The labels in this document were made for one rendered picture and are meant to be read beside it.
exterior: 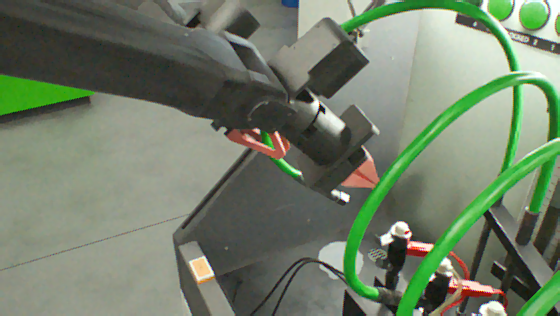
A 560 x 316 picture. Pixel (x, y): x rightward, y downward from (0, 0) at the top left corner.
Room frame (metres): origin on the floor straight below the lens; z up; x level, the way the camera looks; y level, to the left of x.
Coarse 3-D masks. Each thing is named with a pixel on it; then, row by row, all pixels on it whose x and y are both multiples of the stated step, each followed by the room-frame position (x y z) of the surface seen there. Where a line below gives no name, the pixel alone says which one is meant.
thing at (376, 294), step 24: (528, 72) 0.44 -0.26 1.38; (480, 96) 0.41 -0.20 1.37; (552, 96) 0.46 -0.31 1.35; (552, 120) 0.48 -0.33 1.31; (408, 144) 0.38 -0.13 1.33; (552, 168) 0.49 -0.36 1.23; (384, 192) 0.36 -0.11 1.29; (360, 216) 0.35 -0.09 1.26; (528, 216) 0.49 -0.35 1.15; (360, 240) 0.35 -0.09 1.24; (528, 240) 0.49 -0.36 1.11; (360, 288) 0.35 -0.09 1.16; (384, 288) 0.38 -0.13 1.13
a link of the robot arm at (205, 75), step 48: (0, 0) 0.24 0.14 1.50; (48, 0) 0.27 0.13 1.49; (96, 0) 0.30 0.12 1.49; (0, 48) 0.24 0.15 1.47; (48, 48) 0.26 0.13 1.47; (96, 48) 0.28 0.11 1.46; (144, 48) 0.30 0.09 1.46; (192, 48) 0.33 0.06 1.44; (240, 48) 0.40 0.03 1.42; (144, 96) 0.31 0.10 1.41; (192, 96) 0.33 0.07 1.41; (240, 96) 0.35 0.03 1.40
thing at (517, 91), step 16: (416, 0) 0.57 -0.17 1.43; (432, 0) 0.57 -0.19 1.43; (448, 0) 0.57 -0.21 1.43; (368, 16) 0.56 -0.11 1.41; (384, 16) 0.56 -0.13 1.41; (480, 16) 0.57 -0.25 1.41; (496, 32) 0.57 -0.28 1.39; (512, 48) 0.57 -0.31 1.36; (512, 64) 0.58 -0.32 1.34; (512, 96) 0.58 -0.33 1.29; (512, 112) 0.58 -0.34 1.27; (512, 128) 0.58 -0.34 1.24; (272, 144) 0.55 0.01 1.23; (512, 144) 0.58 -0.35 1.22; (272, 160) 0.55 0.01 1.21; (512, 160) 0.58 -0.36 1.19
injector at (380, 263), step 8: (392, 232) 0.49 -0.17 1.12; (400, 240) 0.48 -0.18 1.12; (408, 240) 0.48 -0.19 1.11; (392, 248) 0.48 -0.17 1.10; (400, 248) 0.48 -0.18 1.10; (392, 256) 0.48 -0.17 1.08; (400, 256) 0.48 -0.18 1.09; (376, 264) 0.48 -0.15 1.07; (384, 264) 0.48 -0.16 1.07; (392, 264) 0.48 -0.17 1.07; (400, 264) 0.48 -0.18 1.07; (392, 272) 0.49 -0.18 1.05; (392, 280) 0.48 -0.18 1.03; (392, 288) 0.49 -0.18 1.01; (384, 304) 0.49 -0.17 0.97
